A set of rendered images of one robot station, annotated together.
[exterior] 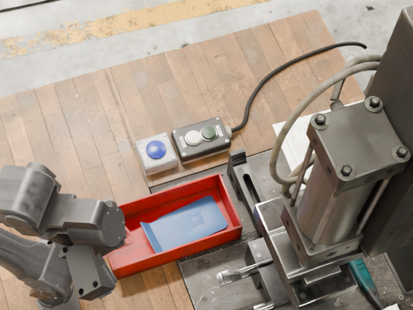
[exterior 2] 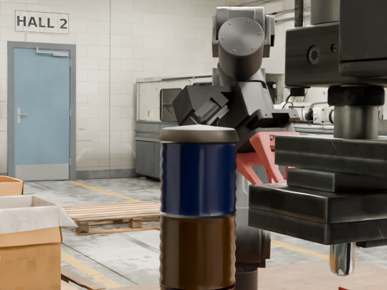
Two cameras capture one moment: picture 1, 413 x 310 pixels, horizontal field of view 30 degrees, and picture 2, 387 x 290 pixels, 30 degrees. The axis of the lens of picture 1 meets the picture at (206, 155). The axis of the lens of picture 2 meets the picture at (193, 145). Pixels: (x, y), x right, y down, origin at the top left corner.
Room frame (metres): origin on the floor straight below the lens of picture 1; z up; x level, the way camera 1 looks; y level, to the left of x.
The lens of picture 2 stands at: (0.24, -0.77, 1.21)
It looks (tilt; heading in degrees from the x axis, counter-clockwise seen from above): 3 degrees down; 83
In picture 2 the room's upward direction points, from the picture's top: 1 degrees clockwise
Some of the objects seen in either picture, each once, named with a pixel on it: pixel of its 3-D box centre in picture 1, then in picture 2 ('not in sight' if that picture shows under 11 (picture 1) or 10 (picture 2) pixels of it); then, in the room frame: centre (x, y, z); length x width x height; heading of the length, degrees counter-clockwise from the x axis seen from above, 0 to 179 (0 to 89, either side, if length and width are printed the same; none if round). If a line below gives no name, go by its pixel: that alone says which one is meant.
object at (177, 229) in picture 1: (184, 224); not in sight; (0.57, 0.03, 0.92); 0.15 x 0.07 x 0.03; 122
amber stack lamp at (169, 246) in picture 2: not in sight; (197, 247); (0.28, -0.41, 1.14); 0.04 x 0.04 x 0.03
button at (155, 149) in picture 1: (156, 151); not in sight; (0.72, 0.10, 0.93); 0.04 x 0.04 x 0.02
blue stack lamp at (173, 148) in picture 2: not in sight; (198, 176); (0.28, -0.41, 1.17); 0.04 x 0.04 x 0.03
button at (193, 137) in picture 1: (193, 139); not in sight; (0.75, 0.03, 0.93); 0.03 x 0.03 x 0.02
